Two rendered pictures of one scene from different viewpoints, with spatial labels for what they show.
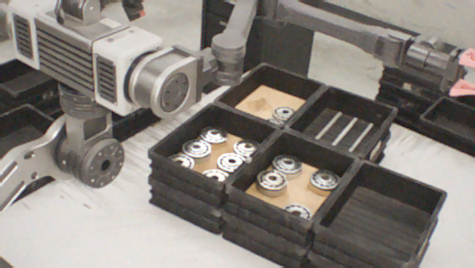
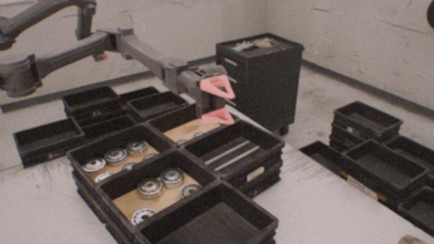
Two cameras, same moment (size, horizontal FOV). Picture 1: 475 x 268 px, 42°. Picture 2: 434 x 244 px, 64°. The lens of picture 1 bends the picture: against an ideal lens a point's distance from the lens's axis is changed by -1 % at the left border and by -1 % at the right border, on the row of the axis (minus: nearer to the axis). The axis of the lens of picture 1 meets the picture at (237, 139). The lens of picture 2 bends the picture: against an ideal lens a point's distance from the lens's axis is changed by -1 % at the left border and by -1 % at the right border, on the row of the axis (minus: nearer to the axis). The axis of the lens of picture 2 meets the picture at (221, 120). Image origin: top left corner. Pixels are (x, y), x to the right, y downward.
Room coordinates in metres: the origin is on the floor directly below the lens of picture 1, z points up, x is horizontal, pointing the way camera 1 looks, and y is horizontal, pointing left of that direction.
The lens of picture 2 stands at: (0.66, -0.80, 1.82)
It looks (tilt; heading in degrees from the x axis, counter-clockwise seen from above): 30 degrees down; 21
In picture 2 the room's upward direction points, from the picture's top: straight up
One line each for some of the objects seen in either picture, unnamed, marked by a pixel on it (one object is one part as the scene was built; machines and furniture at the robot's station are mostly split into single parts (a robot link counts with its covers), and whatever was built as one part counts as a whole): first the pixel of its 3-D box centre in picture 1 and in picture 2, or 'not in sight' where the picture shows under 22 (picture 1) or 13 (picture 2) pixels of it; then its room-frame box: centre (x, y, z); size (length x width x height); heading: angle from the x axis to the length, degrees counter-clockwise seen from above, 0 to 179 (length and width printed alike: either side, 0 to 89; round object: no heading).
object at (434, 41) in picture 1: (413, 49); (197, 77); (1.46, -0.43, 1.45); 0.12 x 0.11 x 0.09; 56
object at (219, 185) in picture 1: (216, 142); (121, 152); (1.72, 0.07, 0.92); 0.40 x 0.30 x 0.02; 152
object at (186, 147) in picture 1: (196, 148); (115, 155); (1.75, 0.14, 0.86); 0.10 x 0.10 x 0.01
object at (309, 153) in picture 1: (293, 187); (159, 194); (1.58, -0.19, 0.87); 0.40 x 0.30 x 0.11; 152
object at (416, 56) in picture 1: (420, 56); (192, 83); (1.41, -0.44, 1.45); 0.07 x 0.07 x 0.06; 56
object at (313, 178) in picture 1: (325, 179); (192, 192); (1.64, -0.31, 0.86); 0.10 x 0.10 x 0.01
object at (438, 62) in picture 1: (442, 64); (203, 91); (1.37, -0.49, 1.45); 0.07 x 0.07 x 0.10; 56
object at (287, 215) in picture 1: (294, 174); (159, 184); (1.58, -0.19, 0.92); 0.40 x 0.30 x 0.02; 152
